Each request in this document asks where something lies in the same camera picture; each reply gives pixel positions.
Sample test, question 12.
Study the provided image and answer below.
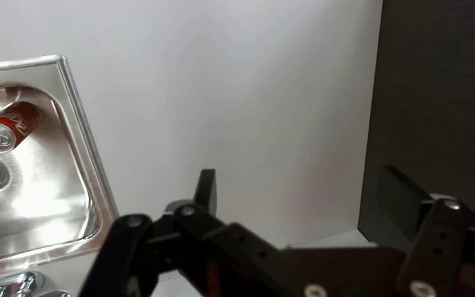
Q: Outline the red cola can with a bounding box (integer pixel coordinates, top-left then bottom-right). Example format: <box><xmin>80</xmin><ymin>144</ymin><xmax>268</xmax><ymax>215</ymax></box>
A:
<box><xmin>0</xmin><ymin>101</ymin><xmax>40</xmax><ymax>152</ymax></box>

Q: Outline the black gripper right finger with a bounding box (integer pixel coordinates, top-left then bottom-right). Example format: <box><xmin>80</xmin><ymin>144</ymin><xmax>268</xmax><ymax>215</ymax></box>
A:
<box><xmin>381</xmin><ymin>167</ymin><xmax>475</xmax><ymax>297</ymax></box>

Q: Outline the chrome sink faucet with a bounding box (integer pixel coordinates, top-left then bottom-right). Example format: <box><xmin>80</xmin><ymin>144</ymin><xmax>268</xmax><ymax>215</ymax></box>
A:
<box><xmin>0</xmin><ymin>273</ymin><xmax>71</xmax><ymax>297</ymax></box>

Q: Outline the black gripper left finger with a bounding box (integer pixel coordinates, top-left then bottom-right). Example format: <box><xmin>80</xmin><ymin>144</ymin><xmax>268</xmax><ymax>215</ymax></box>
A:
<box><xmin>78</xmin><ymin>171</ymin><xmax>282</xmax><ymax>297</ymax></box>

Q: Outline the dark cabinet panel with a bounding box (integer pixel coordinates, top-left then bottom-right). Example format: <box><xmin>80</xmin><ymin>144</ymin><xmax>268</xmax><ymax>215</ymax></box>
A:
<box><xmin>358</xmin><ymin>0</ymin><xmax>475</xmax><ymax>250</ymax></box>

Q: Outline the stainless steel sink basin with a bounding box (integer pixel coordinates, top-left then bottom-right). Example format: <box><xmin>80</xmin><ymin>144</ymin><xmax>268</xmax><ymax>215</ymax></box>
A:
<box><xmin>0</xmin><ymin>57</ymin><xmax>117</xmax><ymax>275</ymax></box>

